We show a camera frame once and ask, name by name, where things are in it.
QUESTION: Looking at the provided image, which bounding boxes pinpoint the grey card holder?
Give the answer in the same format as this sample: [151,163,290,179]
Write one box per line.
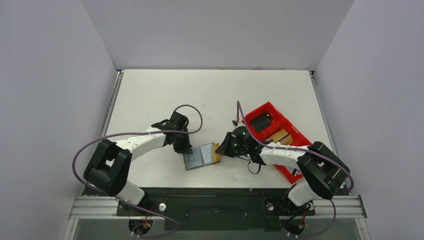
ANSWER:
[182,142,219,171]

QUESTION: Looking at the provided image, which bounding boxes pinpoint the gold credit card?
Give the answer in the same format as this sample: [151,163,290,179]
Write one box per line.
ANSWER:
[211,143,221,164]

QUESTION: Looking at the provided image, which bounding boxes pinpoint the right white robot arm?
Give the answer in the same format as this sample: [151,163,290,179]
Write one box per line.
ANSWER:
[215,126,351,214]

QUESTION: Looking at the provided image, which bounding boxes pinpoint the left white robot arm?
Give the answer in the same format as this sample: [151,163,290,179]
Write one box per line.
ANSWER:
[83,111,193,215]

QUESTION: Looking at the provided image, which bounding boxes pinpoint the tan card in tray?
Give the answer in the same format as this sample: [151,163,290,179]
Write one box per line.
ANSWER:
[270,129,294,145]

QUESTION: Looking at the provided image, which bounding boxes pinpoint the black wallet in tray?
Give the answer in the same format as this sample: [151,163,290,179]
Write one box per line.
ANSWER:
[249,112,273,133]

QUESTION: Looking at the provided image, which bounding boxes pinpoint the red plastic tray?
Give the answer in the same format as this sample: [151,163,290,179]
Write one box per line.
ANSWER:
[244,101,316,185]

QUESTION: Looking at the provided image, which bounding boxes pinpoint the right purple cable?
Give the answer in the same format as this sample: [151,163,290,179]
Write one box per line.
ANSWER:
[235,100,355,239]

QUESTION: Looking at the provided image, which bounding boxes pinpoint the purple cable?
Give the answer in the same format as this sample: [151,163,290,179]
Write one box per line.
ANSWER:
[72,104,204,200]
[235,100,355,239]

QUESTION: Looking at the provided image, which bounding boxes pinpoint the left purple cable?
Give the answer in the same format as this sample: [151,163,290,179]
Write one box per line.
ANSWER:
[72,104,204,200]

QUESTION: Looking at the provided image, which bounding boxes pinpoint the black loop cable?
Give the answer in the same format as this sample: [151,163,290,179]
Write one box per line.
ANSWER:
[246,158,263,175]

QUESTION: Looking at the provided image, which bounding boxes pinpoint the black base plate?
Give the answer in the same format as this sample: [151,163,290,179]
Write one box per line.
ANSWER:
[109,187,329,232]

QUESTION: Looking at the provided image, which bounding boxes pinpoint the aluminium frame rail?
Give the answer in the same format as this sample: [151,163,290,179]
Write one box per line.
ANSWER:
[68,195,367,220]

